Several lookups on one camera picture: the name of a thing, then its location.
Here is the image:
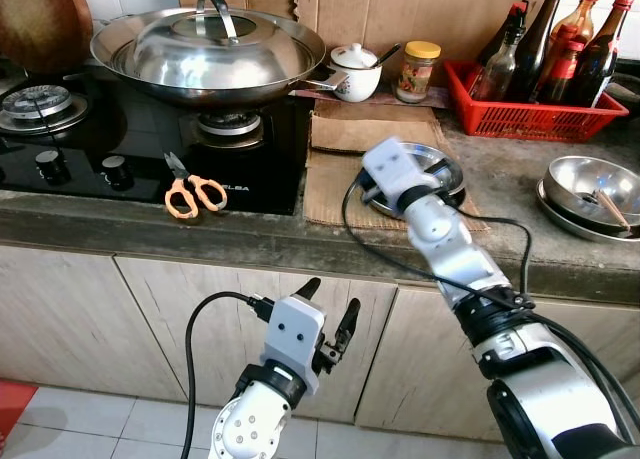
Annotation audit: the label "amber bottle red cap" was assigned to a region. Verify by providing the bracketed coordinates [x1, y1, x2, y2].
[548, 0, 603, 80]

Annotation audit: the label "tall dark bottle yellow cap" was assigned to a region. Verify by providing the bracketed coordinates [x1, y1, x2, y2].
[510, 0, 568, 103]

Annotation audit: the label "slim dark sauce bottle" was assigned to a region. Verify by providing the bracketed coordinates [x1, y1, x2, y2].
[478, 0, 529, 98]

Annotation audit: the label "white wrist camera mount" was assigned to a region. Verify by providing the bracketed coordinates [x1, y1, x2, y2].
[360, 136, 443, 217]
[262, 294, 327, 395]

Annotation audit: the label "glass jar yellow lid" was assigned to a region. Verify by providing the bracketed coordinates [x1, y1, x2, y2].
[396, 41, 442, 104]

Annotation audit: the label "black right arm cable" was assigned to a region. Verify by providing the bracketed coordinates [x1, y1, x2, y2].
[340, 174, 640, 445]

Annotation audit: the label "ribbed corrugated cardboard sheet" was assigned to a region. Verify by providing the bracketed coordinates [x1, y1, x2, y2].
[303, 149, 481, 232]

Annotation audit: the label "shiny steel bowl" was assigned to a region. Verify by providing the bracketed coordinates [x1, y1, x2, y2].
[365, 142, 467, 205]
[545, 156, 640, 227]

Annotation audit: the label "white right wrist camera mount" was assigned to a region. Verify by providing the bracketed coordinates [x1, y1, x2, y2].
[360, 136, 443, 217]

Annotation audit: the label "orange handled scissors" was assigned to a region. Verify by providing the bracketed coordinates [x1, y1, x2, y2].
[163, 151, 229, 221]

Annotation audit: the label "wide cardboard wall panel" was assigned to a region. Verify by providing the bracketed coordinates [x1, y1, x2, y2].
[293, 0, 561, 65]

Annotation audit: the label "red floor mat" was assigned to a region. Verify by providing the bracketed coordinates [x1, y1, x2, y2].
[0, 379, 39, 445]

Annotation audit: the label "brown wooden chopstick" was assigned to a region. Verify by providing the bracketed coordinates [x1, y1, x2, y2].
[593, 189, 633, 230]

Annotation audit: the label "steel gas burner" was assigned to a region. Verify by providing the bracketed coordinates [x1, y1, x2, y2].
[0, 84, 89, 137]
[190, 109, 266, 150]

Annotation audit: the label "plain brown cardboard piece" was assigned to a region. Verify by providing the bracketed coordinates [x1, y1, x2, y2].
[310, 99, 446, 155]

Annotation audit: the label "large steel wok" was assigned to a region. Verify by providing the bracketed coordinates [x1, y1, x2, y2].
[90, 7, 349, 110]

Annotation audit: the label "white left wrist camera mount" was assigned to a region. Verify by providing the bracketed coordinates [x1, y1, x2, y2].
[262, 294, 327, 395]

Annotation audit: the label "white ceramic lidded jar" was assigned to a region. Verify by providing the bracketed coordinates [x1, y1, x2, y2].
[330, 43, 384, 103]

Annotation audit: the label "small dark spoon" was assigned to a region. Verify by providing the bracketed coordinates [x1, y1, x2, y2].
[370, 43, 403, 72]

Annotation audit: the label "dark bottle red cap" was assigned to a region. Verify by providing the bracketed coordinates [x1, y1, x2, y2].
[568, 0, 639, 108]

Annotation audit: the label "red plastic basket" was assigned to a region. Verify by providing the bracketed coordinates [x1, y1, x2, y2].
[443, 59, 631, 143]

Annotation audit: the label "light wooden cabinet door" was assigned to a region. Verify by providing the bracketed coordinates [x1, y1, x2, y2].
[355, 284, 640, 442]
[0, 244, 188, 402]
[113, 256, 398, 425]

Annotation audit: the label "round wooden cutting board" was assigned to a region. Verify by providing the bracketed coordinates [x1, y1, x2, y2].
[0, 0, 94, 75]

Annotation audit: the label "clear glass bottle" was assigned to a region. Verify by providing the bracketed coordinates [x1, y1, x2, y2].
[472, 24, 523, 102]

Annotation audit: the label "black glass gas stove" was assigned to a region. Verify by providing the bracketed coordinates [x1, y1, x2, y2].
[0, 64, 313, 217]

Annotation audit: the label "small bottle red label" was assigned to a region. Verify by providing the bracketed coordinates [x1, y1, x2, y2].
[538, 36, 588, 106]

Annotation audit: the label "domed steel wok lid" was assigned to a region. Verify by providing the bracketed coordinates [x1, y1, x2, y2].
[130, 0, 301, 90]

